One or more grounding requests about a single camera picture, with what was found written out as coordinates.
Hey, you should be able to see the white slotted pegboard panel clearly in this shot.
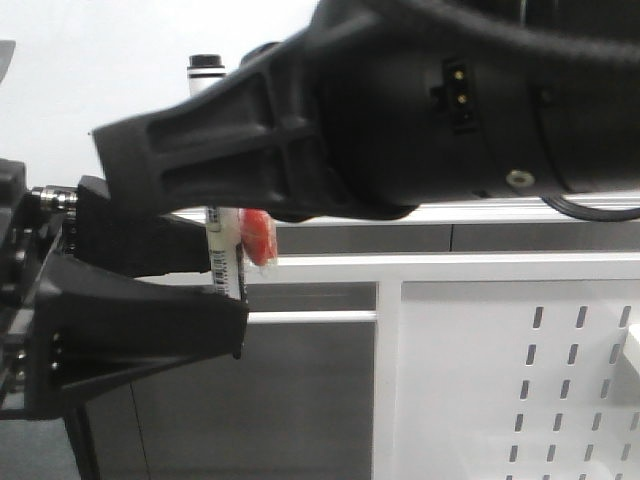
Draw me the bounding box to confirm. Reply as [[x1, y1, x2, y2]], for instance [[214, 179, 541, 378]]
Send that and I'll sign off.
[[393, 281, 639, 479]]

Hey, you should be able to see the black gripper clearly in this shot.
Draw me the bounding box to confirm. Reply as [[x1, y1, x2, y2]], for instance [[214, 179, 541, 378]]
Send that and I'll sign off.
[[1, 159, 248, 420], [239, 0, 551, 224]]

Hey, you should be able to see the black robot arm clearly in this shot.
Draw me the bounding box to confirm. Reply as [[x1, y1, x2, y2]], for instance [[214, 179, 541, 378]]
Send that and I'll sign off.
[[93, 1, 639, 221]]

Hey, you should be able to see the white upper marker tray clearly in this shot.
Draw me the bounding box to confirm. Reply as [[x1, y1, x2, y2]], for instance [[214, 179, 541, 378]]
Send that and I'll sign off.
[[622, 323, 640, 375]]

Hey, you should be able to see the red round magnet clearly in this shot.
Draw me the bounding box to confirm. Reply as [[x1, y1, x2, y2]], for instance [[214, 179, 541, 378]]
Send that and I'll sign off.
[[240, 209, 278, 267]]

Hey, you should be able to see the large white whiteboard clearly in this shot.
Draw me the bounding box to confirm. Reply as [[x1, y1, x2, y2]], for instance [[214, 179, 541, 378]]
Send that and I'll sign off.
[[0, 0, 640, 230]]

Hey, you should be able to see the white whiteboard stand frame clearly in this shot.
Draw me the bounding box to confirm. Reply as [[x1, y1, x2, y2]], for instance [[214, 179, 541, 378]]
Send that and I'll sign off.
[[164, 250, 640, 480]]

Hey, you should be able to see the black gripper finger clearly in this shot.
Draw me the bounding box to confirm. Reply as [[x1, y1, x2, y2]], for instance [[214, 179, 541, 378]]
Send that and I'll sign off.
[[93, 12, 380, 219]]

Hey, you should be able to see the white whiteboard marker black tip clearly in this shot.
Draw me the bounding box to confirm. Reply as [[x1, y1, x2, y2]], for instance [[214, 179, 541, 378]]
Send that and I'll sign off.
[[187, 52, 249, 304]]

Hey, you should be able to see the dark hanging flip panel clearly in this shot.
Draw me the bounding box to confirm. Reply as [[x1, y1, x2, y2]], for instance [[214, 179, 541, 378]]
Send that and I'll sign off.
[[86, 310, 376, 479]]

